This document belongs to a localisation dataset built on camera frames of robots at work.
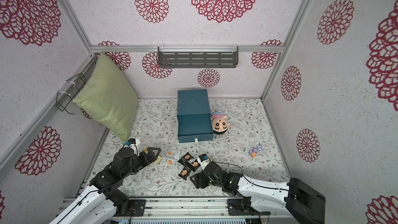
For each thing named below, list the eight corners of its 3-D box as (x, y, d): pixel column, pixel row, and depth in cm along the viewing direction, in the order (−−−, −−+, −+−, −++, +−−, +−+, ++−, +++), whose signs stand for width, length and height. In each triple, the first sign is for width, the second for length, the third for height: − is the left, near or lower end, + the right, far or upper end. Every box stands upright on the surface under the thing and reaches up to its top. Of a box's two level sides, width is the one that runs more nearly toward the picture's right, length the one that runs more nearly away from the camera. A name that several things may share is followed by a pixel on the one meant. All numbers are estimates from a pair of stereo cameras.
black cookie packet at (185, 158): (178, 162, 91) (177, 160, 89) (187, 153, 94) (187, 151, 93) (183, 167, 89) (182, 166, 87) (192, 158, 92) (192, 157, 91)
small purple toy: (253, 158, 92) (254, 156, 90) (247, 152, 95) (248, 150, 92) (263, 150, 95) (265, 148, 93) (258, 145, 98) (259, 142, 95)
